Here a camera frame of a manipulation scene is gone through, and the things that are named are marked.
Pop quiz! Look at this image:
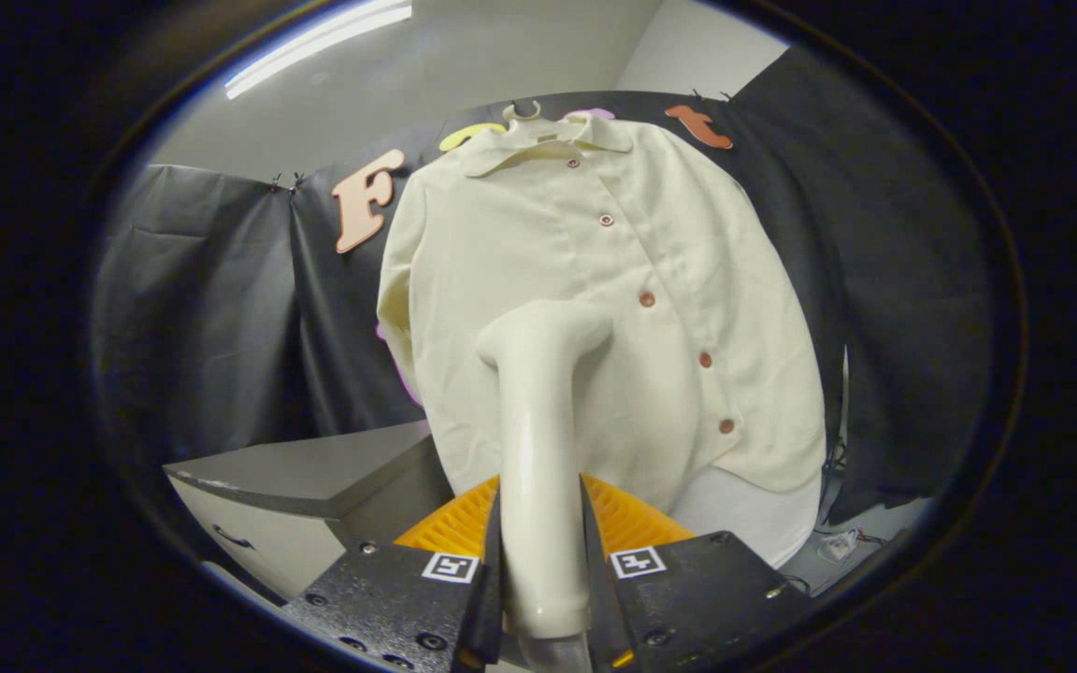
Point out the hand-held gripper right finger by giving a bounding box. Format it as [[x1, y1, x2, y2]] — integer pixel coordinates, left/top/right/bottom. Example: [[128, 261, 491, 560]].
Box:
[[579, 472, 815, 672]]

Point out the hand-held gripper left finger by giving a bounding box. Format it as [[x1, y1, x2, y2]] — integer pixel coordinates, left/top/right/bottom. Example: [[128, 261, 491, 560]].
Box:
[[281, 475, 507, 673]]

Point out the white garment steamer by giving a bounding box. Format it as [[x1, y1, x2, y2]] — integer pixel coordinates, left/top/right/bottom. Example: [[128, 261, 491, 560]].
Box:
[[476, 299, 616, 641]]

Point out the cream button shirt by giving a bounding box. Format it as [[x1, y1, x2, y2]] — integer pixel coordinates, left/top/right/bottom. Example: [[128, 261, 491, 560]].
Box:
[[376, 117, 827, 515]]

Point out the white ironing board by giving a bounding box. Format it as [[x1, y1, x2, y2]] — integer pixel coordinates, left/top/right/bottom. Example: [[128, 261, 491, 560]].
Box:
[[669, 465, 825, 568]]

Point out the grey cabinet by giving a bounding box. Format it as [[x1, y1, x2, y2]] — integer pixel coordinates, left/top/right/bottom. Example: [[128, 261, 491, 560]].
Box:
[[163, 420, 455, 604]]

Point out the black backdrop cloth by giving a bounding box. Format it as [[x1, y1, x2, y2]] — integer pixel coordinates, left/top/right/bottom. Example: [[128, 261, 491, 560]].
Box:
[[90, 47, 1002, 524]]

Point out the ceiling light panel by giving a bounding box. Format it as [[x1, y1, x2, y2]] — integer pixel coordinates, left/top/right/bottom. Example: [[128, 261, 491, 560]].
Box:
[[223, 0, 413, 101]]

